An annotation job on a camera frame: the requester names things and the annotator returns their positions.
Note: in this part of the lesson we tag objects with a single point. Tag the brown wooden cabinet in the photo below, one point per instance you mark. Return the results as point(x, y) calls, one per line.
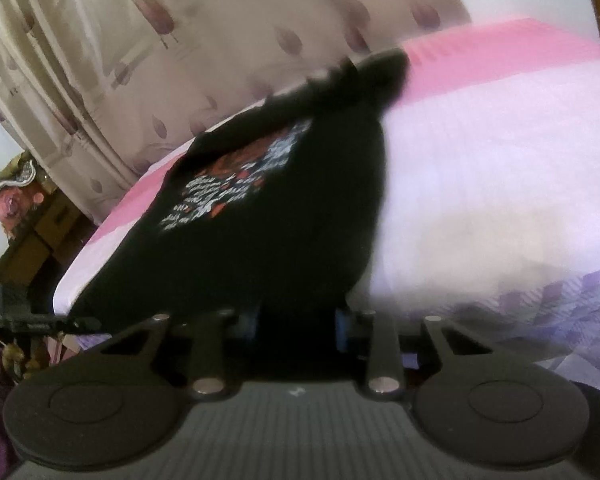
point(55, 235)

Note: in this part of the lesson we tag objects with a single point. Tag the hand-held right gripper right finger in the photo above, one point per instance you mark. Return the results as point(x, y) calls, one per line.
point(347, 332)

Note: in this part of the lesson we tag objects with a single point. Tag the purple checked bed cover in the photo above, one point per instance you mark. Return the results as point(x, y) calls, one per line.
point(570, 310)

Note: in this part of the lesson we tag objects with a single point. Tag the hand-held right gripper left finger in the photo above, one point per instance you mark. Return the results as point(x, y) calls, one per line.
point(211, 355)

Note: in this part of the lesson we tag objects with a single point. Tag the floral patterned cloth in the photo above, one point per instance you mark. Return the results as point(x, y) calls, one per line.
point(17, 195)

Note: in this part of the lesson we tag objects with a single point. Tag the beige leaf print curtain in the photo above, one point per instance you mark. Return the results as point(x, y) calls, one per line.
point(180, 35)

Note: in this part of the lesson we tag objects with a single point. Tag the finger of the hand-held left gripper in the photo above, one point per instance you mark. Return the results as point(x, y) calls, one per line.
point(65, 325)

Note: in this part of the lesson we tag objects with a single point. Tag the black rose print shirt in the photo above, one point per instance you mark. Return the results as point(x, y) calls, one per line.
point(280, 210)

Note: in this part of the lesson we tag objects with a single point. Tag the pink striped bed sheet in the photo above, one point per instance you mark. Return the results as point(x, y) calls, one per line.
point(480, 160)

